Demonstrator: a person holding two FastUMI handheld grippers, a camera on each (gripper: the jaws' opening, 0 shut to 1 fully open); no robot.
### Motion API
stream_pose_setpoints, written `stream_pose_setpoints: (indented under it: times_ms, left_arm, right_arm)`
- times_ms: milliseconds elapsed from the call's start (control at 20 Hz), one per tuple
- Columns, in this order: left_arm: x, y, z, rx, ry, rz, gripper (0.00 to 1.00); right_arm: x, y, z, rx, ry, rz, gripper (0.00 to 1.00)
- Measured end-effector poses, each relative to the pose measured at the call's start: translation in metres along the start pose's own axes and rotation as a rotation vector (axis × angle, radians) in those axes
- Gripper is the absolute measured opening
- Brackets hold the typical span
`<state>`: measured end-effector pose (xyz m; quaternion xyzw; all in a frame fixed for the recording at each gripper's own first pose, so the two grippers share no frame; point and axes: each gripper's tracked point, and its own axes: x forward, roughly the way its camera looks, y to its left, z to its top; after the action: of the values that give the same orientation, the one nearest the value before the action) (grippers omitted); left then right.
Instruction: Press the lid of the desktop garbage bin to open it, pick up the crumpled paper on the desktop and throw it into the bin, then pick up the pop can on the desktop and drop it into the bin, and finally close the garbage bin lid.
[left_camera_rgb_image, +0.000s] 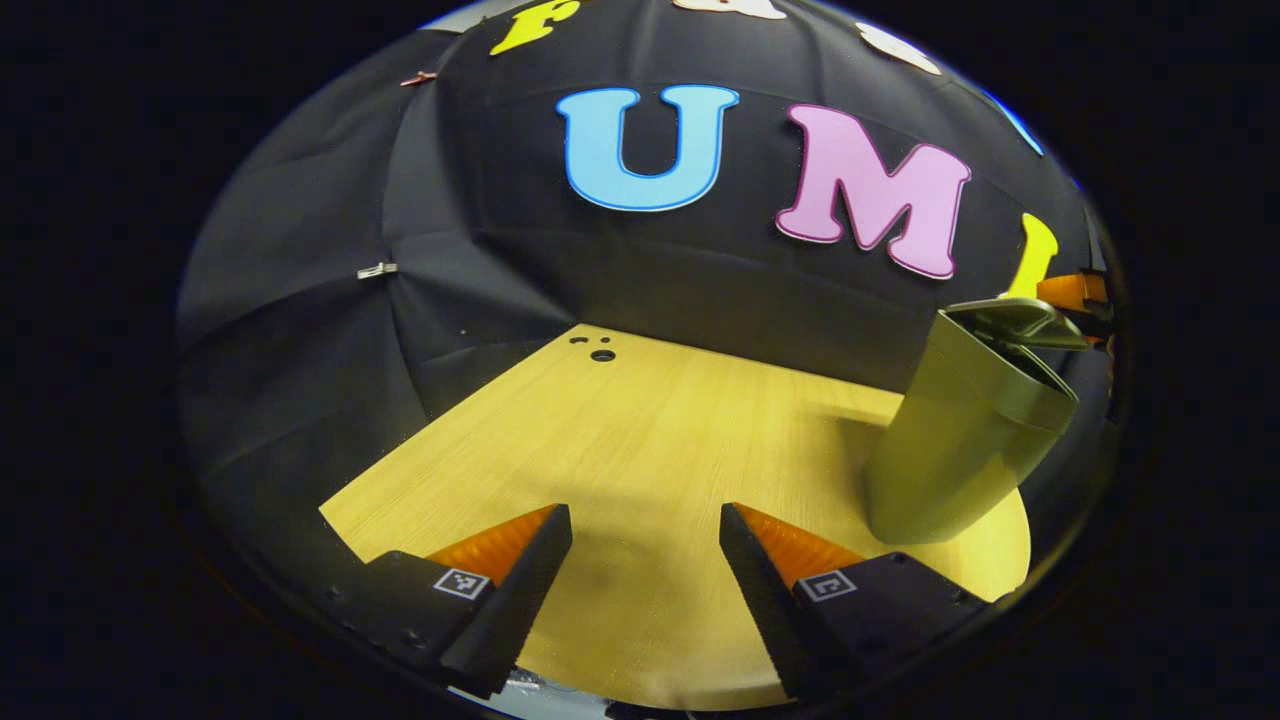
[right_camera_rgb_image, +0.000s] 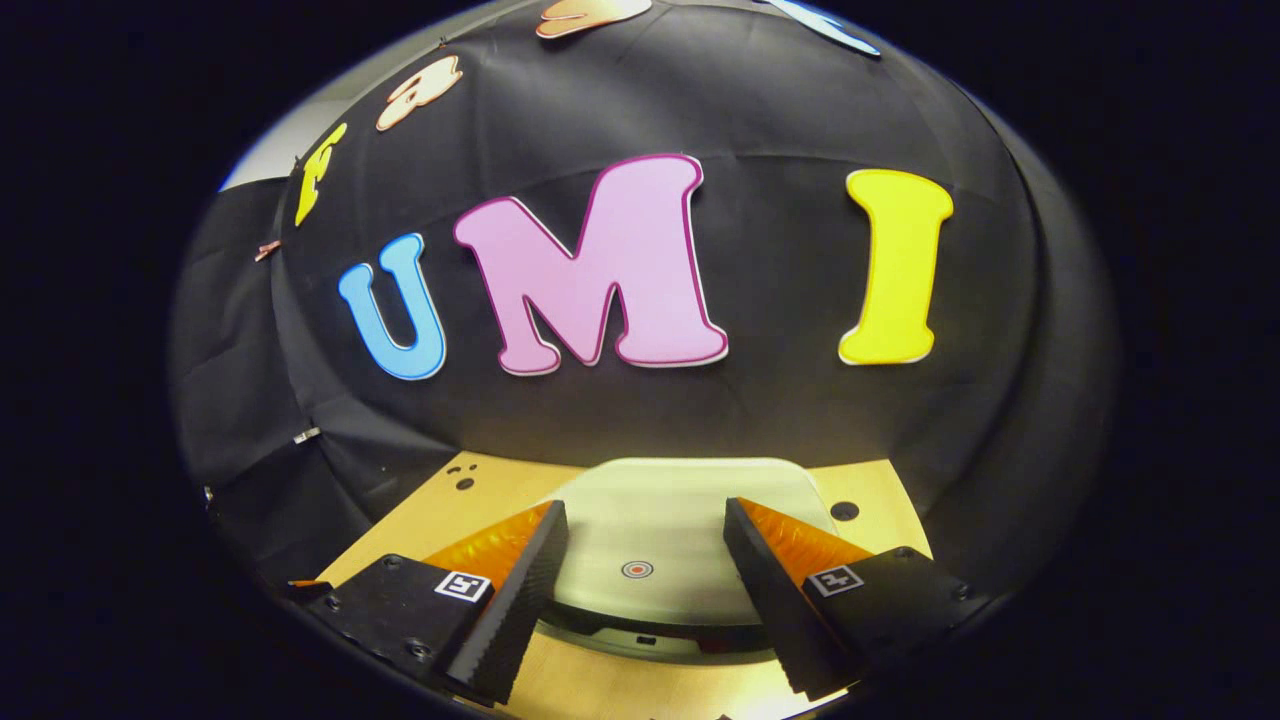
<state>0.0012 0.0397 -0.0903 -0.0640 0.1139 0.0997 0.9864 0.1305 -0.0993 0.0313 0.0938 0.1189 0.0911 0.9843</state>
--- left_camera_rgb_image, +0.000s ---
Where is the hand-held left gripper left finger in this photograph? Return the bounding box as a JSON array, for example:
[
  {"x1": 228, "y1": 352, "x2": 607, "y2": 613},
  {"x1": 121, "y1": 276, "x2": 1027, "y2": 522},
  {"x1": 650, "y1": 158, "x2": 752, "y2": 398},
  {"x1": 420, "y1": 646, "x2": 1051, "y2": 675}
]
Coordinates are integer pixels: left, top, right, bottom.
[{"x1": 325, "y1": 503, "x2": 573, "y2": 701}]

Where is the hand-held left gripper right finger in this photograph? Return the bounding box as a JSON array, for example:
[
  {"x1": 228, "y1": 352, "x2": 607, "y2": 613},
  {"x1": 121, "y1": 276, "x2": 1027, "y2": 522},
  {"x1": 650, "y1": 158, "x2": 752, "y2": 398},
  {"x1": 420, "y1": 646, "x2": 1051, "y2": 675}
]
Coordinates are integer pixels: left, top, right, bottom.
[{"x1": 718, "y1": 502, "x2": 991, "y2": 701}]

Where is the black backdrop cloth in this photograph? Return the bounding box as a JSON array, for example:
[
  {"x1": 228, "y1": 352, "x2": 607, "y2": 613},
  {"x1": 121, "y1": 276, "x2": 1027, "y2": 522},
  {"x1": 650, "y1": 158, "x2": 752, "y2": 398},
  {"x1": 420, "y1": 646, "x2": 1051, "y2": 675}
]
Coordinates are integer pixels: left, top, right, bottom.
[{"x1": 178, "y1": 0, "x2": 1126, "y2": 601}]

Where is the pale green desktop garbage bin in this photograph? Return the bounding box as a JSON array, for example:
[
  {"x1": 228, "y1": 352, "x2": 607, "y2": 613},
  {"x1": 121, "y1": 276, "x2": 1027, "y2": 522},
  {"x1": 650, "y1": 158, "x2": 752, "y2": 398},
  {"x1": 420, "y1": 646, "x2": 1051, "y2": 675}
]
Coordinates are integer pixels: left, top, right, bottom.
[{"x1": 865, "y1": 297, "x2": 1093, "y2": 546}]

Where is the light wooden desktop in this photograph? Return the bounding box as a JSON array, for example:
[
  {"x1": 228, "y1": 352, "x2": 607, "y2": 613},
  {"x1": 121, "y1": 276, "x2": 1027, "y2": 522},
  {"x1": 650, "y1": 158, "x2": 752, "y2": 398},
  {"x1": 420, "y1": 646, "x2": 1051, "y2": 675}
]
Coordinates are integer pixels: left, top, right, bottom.
[{"x1": 318, "y1": 322, "x2": 1033, "y2": 713}]

